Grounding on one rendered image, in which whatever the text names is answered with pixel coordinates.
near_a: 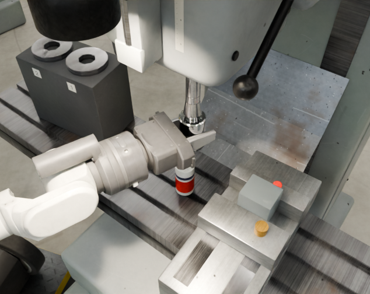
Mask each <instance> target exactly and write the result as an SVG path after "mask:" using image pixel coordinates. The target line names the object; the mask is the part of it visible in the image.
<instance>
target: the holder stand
mask: <svg viewBox="0 0 370 294"><path fill-rule="evenodd" d="M16 60H17V62H18V65H19V68H20V71H21V73H22V75H23V79H24V80H25V83H26V86H27V89H28V91H29V93H30V96H31V98H32V101H33V104H34V106H35V109H36V111H37V114H38V116H39V117H40V118H42V119H44V120H46V121H48V122H50V123H53V124H55V125H57V126H59V127H61V128H63V129H65V130H67V131H70V132H72V133H74V134H77V135H79V136H80V137H86V136H88V135H91V134H93V135H94V136H95V137H96V139H97V141H98V142H100V141H103V140H105V139H107V138H110V137H113V136H115V135H117V134H120V133H121V132H122V131H123V130H124V129H125V128H126V127H127V126H128V124H129V123H130V122H131V121H132V120H133V119H134V113H133V108H132V100H131V91H130V83H129V78H128V69H127V65H125V64H123V63H121V62H119V61H118V59H117V55H115V54H112V53H110V52H107V51H104V50H102V49H100V48H96V47H92V46H90V45H87V44H84V43H81V42H79V41H57V40H53V39H50V38H47V37H42V38H40V39H38V40H37V41H36V42H35V43H34V44H33V45H32V46H31V47H29V48H28V49H26V50H24V51H23V52H22V53H20V54H19V55H17V56H16Z"/></svg>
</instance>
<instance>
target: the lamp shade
mask: <svg viewBox="0 0 370 294"><path fill-rule="evenodd" d="M27 3H28V5H29V8H30V12H31V14H32V18H33V21H34V25H35V27H36V29H37V31H38V32H39V33H40V34H42V35H43V36H45V37H47V38H50V39H53V40H57V41H84V40H90V39H93V38H97V37H99V36H102V35H104V34H106V33H108V32H109V31H111V30H113V29H114V28H115V27H116V26H117V25H118V23H119V22H120V19H121V9H120V1H119V0H27Z"/></svg>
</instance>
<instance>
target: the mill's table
mask: <svg viewBox="0 0 370 294"><path fill-rule="evenodd" d="M16 85H17V87H18V88H17V89H14V88H12V87H10V88H9V89H6V90H5V91H4V92H2V93H0V137H1V138H3V139H4V140H5V141H7V142H8V143H10V144H11V145H12V146H14V147H15V148H16V149H18V150H19V151H21V152H22V153H24V154H25V155H26V156H28V157H29V158H31V160H32V158H33V157H35V156H38V155H40V154H43V153H46V152H47V151H49V150H51V149H54V148H58V147H60V146H63V145H66V144H68V143H70V142H73V141H76V140H78V139H81V138H82V137H81V136H79V135H77V134H74V133H72V132H70V131H67V130H65V129H63V128H61V127H59V126H57V125H55V124H53V123H50V122H48V121H46V120H44V119H42V118H40V117H39V116H38V114H37V111H36V109H35V106H34V104H33V101H32V98H31V96H30V93H29V91H28V89H27V86H26V83H25V80H22V81H20V82H18V83H17V84H16ZM143 123H146V121H144V120H142V119H140V118H139V117H137V116H135V115H134V119H133V120H132V121H131V122H130V123H129V124H128V126H127V127H126V128H125V129H124V130H123V131H122V132H125V131H128V132H130V133H131V134H132V135H133V136H134V132H133V130H134V127H136V126H138V125H141V124H143ZM122 132H121V133H122ZM194 154H195V157H194V158H195V159H196V161H195V168H194V191H193V192H192V193H191V194H190V195H180V194H178V193H177V191H176V180H175V167H174V168H172V169H170V170H168V171H166V172H164V173H162V174H159V175H155V173H154V172H153V171H152V170H148V174H149V176H148V179H146V180H144V181H142V182H140V183H138V186H136V187H133V186H131V187H129V188H126V189H125V190H122V191H120V192H118V193H116V194H114V195H108V194H105V193H104V192H101V193H99V194H98V197H99V203H98V206H97V207H98V208H99V209H101V210H102V211H103V212H105V213H106V214H108V215H109V216H111V217H112V218H113V219H115V220H116V221H117V222H119V223H120V224H122V225H123V226H124V227H126V228H127V229H128V230H130V231H131V232H133V233H134V234H135V235H137V236H138V237H139V238H141V239H142V240H143V241H145V242H146V243H148V244H149V245H150V246H152V247H153V248H155V249H156V250H157V251H159V252H160V253H162V254H163V255H164V256H166V257H167V258H168V259H170V260H171V261H172V260H173V258H174V257H175V255H176V254H177V253H178V252H179V250H180V249H181V248H182V247H183V245H184V244H185V242H186V241H187V240H188V238H189V237H190V236H191V235H192V233H193V232H194V231H195V230H196V228H197V227H198V226H197V223H198V214H199V213H200V212H201V210H202V209H203V208H204V207H205V205H206V204H207V203H208V201H209V200H210V199H211V198H212V196H213V195H214V194H215V193H217V194H219V195H222V194H223V193H224V192H225V190H226V189H227V188H228V186H229V179H230V175H231V172H232V171H233V170H232V169H230V168H228V167H227V166H225V165H223V164H222V163H220V162H218V161H216V160H214V159H213V158H211V157H209V156H207V155H205V154H203V153H202V152H200V151H198V152H195V153H194ZM262 294H370V246H369V245H367V244H365V243H363V242H361V241H360V240H358V239H356V238H354V237H352V236H350V235H349V234H347V233H345V232H344V231H342V230H340V229H338V228H336V227H334V226H333V225H331V224H329V223H327V222H325V221H324V220H322V219H320V218H318V217H317V216H314V215H313V214H311V213H309V212H308V213H307V214H306V216H305V218H304V220H303V221H302V223H301V225H300V227H299V229H298V230H297V232H296V234H295V236H294V238H293V239H292V241H291V243H290V244H289V246H288V248H287V250H286V252H285V253H284V255H283V257H282V259H281V261H280V262H279V264H278V265H277V267H276V269H275V271H274V273H273V274H272V276H271V278H270V280H269V282H268V284H267V285H266V287H265V288H264V290H263V292H262Z"/></svg>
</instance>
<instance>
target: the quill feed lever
mask: <svg viewBox="0 0 370 294"><path fill-rule="evenodd" d="M293 2H294V0H282V2H281V4H280V6H279V8H278V10H277V12H276V14H275V16H274V19H273V21H272V22H271V24H270V27H269V28H268V30H267V33H266V35H265V37H264V39H263V41H262V43H261V45H260V47H259V49H258V51H257V53H256V56H255V58H254V60H253V62H252V64H251V66H250V68H249V70H248V72H247V74H246V75H241V76H239V77H237V78H236V79H235V81H234V83H233V87H232V89H233V93H234V95H235V96H236V97H237V98H238V99H239V100H243V101H248V100H251V99H253V98H254V97H255V96H256V94H257V93H258V91H259V84H258V82H257V80H256V77H257V75H258V73H259V71H260V69H261V67H262V65H263V63H264V61H265V59H266V57H267V55H268V53H269V51H270V49H271V46H272V44H273V42H274V40H275V38H276V36H277V34H278V32H279V30H280V28H281V26H282V24H283V22H284V20H285V18H286V17H287V14H288V12H289V10H290V8H291V6H292V4H293Z"/></svg>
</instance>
